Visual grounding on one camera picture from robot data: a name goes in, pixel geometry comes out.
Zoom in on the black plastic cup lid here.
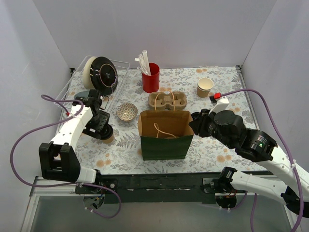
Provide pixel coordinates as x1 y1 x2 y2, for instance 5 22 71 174
100 124 113 140

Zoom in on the stack of brown paper cups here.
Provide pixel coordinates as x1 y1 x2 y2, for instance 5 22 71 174
197 78 213 98

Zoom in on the green paper bag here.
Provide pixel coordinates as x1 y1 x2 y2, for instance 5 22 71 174
138 109 194 160

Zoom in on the brown paper coffee cup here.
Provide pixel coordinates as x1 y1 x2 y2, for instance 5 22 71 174
102 134 114 144

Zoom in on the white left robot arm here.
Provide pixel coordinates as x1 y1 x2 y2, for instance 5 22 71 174
39 89 113 193

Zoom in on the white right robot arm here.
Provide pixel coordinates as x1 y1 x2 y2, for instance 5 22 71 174
189 109 309 218

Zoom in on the patterned small bowl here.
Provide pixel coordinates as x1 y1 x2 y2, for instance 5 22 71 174
116 102 138 122

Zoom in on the grey blue cup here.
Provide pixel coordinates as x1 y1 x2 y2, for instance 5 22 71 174
74 90 89 99

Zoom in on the cream round plate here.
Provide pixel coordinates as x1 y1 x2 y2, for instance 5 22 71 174
82 57 97 89

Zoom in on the floral tablecloth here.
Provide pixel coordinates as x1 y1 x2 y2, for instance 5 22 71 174
75 67 262 174

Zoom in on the black round plate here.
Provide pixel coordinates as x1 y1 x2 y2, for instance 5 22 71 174
90 57 118 95

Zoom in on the brown pulp cup carrier stack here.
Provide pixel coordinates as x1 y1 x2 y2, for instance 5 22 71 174
148 91 187 111

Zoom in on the red ribbed straw holder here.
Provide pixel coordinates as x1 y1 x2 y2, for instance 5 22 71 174
142 63 160 93

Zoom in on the white wrapped straw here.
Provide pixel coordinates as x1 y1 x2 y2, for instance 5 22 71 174
142 50 151 75
134 54 148 75

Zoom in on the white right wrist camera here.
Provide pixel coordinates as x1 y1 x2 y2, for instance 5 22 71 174
209 92 229 114

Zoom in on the white wire dish rack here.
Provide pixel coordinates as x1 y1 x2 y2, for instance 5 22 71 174
56 56 130 114

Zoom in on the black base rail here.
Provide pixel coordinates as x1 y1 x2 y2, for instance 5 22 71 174
74 173 247 210

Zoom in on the aluminium frame rail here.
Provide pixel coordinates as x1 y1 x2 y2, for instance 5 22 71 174
23 185 85 232

